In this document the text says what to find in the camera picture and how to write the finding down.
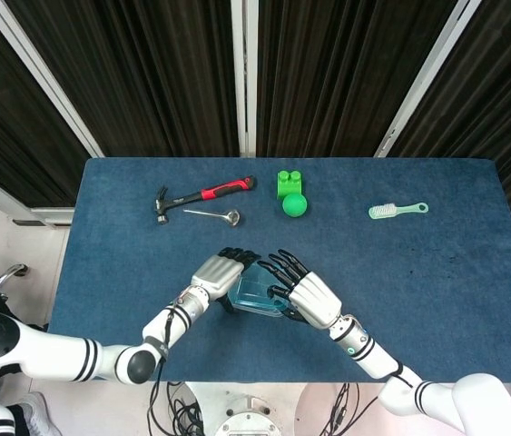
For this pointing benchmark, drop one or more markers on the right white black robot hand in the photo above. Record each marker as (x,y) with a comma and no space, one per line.
(318,297)

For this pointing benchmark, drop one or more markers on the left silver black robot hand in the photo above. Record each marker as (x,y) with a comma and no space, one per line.
(216,274)

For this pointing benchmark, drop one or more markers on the blue plastic container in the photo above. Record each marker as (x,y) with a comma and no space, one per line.
(255,290)

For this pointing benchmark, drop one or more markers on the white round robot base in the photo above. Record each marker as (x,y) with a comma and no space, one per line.
(248,420)

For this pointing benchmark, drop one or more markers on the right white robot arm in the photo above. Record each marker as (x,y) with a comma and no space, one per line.
(477,395)

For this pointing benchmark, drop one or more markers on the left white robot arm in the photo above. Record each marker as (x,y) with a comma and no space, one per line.
(55,354)

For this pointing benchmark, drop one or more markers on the small metal ladle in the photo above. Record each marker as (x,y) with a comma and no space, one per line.
(205,213)

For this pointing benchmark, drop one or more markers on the black red claw hammer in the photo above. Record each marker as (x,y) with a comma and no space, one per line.
(214,192)

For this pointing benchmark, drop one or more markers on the green rubber ball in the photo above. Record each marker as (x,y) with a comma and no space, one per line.
(295,205)

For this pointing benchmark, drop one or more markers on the light green scrub brush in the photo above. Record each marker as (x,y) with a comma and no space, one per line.
(384,211)

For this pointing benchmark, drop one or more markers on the green toy building block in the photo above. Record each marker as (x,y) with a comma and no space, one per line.
(287,184)

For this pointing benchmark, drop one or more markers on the blue velvet table cloth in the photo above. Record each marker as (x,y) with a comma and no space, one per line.
(441,272)

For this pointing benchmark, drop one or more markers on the chrome chair armrest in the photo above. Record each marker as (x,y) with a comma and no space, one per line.
(7,274)

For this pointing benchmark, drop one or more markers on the dark pleated curtain panel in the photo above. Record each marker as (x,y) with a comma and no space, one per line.
(327,68)
(1,113)
(509,91)
(146,68)

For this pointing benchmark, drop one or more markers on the light sneaker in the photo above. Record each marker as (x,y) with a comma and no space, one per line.
(37,413)

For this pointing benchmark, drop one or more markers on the white metal frame post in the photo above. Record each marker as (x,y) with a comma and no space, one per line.
(244,77)
(426,77)
(42,77)

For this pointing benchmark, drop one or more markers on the white metal frame rail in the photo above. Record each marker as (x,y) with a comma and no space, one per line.
(19,206)

